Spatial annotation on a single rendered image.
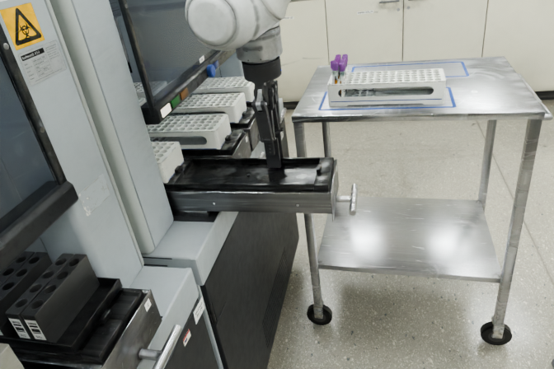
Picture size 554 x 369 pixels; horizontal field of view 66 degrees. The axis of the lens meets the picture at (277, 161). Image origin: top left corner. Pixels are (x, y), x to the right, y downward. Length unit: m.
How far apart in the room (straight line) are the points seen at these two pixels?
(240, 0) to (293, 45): 2.60
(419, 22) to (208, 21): 2.59
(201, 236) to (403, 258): 0.78
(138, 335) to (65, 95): 0.36
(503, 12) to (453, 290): 1.96
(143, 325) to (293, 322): 1.02
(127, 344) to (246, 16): 0.48
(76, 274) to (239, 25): 0.41
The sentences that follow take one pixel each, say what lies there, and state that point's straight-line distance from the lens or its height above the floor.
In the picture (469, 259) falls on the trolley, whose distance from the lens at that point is 1.50.
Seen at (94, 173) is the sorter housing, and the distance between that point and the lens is 0.71.
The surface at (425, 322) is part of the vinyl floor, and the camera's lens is 1.66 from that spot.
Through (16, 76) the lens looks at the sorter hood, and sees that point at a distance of 0.59.
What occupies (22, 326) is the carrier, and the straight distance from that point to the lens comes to 0.66.
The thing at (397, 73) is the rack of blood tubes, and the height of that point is 0.88.
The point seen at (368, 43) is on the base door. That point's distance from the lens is 3.12.
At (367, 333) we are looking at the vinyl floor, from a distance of 1.62.
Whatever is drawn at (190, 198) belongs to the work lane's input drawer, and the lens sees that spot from 0.91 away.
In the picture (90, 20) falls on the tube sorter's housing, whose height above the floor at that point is 1.17.
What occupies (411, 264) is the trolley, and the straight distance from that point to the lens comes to 1.45.
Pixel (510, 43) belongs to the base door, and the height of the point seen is 0.42.
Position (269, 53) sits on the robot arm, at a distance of 0.80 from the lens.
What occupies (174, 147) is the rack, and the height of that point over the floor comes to 0.86.
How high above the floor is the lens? 1.26
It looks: 28 degrees down
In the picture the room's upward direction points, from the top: 8 degrees counter-clockwise
